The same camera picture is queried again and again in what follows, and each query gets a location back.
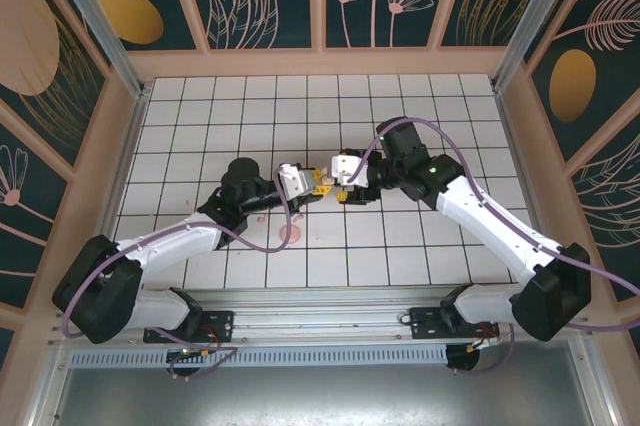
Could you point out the pink oval earbud case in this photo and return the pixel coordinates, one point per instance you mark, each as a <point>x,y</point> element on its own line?
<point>286,235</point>

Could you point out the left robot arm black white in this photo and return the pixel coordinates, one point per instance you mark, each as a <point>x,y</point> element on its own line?
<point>170,246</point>

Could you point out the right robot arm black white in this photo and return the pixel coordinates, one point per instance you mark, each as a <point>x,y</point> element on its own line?
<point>490,221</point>

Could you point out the small circuit board green LED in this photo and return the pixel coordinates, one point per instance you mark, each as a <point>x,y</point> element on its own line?
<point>190,353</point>

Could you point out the grey metal sheet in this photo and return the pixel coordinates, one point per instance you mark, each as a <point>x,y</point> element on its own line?
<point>320,401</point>

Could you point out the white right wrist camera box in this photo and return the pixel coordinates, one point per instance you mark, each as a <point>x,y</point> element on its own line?
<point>345,168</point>

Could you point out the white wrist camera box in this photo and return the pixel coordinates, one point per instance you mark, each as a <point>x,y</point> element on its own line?
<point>295,180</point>
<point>345,168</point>

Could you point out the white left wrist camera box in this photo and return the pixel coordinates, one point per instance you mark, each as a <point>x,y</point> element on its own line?
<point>295,180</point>

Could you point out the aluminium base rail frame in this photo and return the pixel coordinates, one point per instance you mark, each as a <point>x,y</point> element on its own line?
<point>320,318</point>

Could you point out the aluminium corner post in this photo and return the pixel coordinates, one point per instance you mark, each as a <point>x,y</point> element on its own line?
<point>529,21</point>
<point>101,21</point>

